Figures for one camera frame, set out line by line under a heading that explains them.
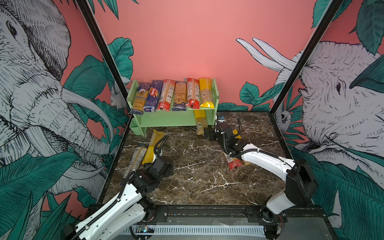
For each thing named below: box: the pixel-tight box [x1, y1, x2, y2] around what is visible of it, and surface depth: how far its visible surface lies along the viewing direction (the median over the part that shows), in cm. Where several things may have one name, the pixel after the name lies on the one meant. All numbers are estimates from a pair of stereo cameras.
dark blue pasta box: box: [143, 80, 164, 113], surface depth 87 cm
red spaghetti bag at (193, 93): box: [185, 78, 201, 110], surface depth 89 cm
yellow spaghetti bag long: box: [198, 78, 215, 109], surface depth 90 cm
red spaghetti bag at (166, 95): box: [157, 79, 176, 112], surface depth 88 cm
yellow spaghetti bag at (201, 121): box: [194, 109, 208, 135], surface depth 95 cm
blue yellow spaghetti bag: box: [128, 82, 152, 115], surface depth 86 cm
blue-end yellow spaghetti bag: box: [172, 81, 187, 111], surface depth 88 cm
